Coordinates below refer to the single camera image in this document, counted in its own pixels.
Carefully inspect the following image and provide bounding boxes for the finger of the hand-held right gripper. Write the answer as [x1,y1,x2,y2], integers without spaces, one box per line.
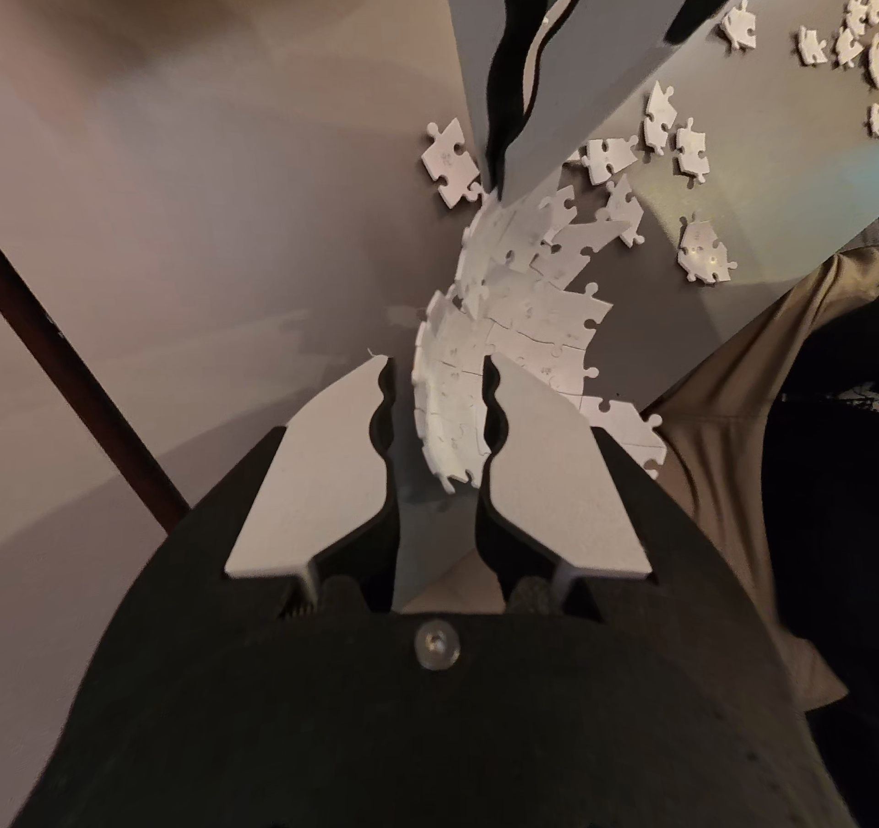
[439,0,538,195]
[496,0,716,198]

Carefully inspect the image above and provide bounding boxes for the white puzzle pieces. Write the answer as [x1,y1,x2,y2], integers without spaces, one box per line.
[421,0,879,288]

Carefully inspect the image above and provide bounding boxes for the person's tan trouser leg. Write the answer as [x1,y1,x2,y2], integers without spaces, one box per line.
[642,244,879,711]

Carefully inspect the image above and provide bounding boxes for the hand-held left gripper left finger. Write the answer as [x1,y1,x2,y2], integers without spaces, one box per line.
[224,356,401,604]

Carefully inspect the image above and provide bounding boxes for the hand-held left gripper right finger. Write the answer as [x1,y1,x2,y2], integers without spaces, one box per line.
[479,353,655,602]

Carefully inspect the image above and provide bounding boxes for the partly built white puzzle ball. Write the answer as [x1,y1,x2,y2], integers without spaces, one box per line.
[411,185,668,496]

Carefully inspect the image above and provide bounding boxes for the wooden-edged white table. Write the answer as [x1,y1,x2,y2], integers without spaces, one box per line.
[0,247,193,801]

